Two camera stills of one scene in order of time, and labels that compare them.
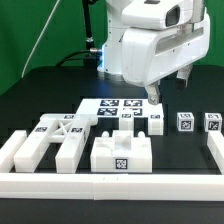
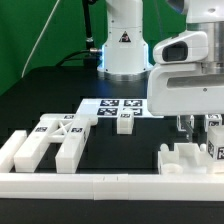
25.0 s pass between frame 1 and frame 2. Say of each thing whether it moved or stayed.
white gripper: moved
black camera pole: stayed
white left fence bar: stayed
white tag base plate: stayed
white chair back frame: stayed
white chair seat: moved
